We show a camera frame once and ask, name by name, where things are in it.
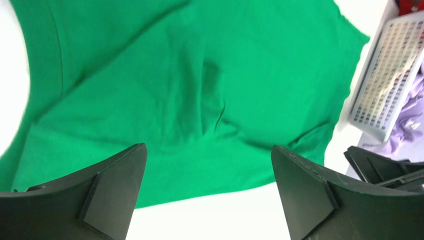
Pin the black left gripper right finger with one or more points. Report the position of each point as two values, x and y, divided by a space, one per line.
322 204

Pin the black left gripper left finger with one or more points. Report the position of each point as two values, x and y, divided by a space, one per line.
94 203

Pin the red t-shirt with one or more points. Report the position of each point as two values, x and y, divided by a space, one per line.
410 6

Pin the green t-shirt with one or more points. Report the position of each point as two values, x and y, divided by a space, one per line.
210 86

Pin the white plastic laundry basket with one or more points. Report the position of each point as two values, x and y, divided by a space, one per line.
393 67

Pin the lavender t-shirt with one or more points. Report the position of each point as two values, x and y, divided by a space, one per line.
406 128

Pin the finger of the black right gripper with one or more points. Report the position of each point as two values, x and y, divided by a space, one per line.
385 172

